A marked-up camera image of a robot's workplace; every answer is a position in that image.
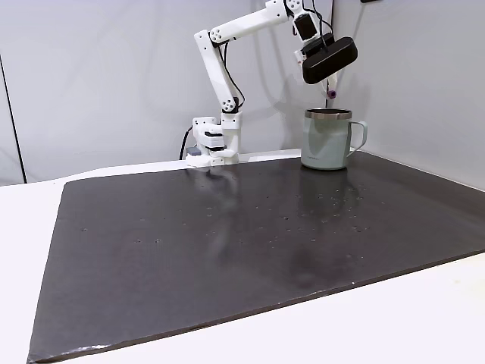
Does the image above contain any thin black wall cable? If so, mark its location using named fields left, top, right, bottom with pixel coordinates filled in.
left=0, top=56, right=28, bottom=184

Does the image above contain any black oval camera box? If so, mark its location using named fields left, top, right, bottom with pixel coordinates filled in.
left=301, top=36, right=359, bottom=86

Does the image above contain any black camera cable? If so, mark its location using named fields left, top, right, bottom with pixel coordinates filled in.
left=311, top=0, right=335, bottom=49

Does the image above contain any black rubber mat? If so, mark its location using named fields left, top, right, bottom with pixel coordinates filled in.
left=26, top=155, right=485, bottom=364

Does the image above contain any black power cable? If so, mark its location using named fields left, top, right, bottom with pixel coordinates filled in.
left=178, top=126, right=195, bottom=161

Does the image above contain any pale green steel mug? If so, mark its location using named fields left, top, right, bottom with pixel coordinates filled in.
left=300, top=108, right=369, bottom=171

